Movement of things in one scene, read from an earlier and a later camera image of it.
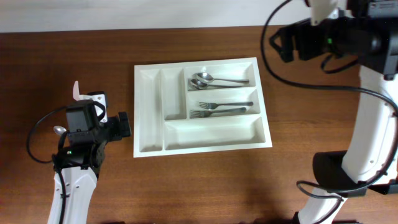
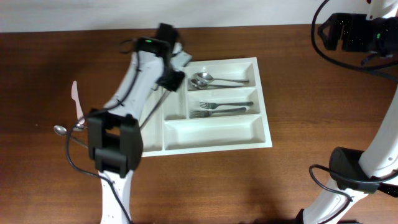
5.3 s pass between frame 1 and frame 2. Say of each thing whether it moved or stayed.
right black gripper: moved
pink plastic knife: stayed
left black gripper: moved
